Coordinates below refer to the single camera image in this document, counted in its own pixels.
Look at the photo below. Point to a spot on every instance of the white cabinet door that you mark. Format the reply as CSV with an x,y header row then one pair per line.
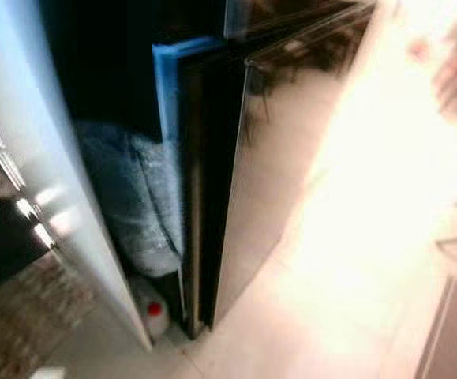
x,y
39,95

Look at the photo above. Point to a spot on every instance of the clear bubble wrap sheet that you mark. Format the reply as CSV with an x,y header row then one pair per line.
x,y
125,205

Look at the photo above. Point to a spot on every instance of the blue protective film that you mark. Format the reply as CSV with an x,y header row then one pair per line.
x,y
165,87

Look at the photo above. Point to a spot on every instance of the white jug red cap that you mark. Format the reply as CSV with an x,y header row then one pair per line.
x,y
155,324

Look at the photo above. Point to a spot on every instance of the grey cabinet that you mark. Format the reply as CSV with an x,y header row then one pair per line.
x,y
453,339

